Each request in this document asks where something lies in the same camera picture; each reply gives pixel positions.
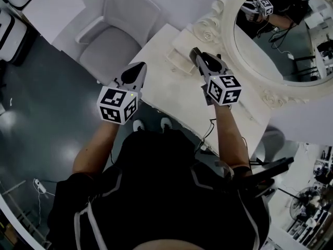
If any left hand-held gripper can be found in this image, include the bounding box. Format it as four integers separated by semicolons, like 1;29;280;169
96;61;148;126

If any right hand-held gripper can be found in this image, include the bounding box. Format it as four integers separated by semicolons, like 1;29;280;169
189;47;242;106

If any small white drawer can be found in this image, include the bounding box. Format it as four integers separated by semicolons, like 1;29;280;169
165;46;196;76

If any person's right forearm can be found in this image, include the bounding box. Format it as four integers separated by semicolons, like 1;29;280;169
212;102;252;172

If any person's left forearm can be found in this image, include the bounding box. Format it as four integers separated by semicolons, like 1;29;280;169
72;118;123;177

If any white vanity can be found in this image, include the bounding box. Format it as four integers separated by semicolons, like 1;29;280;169
129;22;274;156

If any person's white left shoe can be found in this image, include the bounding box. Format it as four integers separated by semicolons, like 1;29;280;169
132;119;145;132

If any person's white shoe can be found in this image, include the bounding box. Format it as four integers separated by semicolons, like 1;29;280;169
160;117;173;132
132;119;145;132

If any person's white right shoe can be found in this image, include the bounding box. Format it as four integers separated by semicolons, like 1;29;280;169
160;117;173;132

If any grey upholstered armchair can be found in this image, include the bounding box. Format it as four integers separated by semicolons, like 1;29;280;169
75;0;162;83

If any oval white ornate mirror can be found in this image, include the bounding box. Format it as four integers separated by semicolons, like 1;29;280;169
191;0;333;109

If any person's black clothing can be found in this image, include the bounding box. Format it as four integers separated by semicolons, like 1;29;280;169
46;128;272;250

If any white power strip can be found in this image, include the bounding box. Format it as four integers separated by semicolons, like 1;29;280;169
33;178;49;199

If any white panel board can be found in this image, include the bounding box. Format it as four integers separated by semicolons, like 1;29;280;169
21;0;87;52

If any grey round stool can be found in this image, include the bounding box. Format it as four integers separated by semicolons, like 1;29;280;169
259;126;286;161

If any black stand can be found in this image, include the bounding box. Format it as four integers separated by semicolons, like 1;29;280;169
244;156;295;199

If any black floor fan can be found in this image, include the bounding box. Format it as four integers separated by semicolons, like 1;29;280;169
289;185;329;228

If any black cable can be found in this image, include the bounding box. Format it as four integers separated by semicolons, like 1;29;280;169
194;118;217;153

